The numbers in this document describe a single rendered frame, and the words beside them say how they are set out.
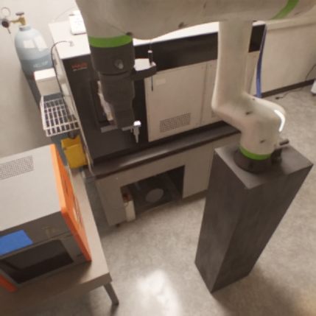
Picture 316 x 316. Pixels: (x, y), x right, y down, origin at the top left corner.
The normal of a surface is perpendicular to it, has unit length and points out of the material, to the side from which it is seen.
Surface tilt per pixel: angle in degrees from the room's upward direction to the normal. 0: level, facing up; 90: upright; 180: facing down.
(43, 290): 0
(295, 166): 0
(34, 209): 0
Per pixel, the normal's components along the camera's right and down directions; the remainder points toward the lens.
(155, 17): 0.29, 0.76
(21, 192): -0.03, -0.73
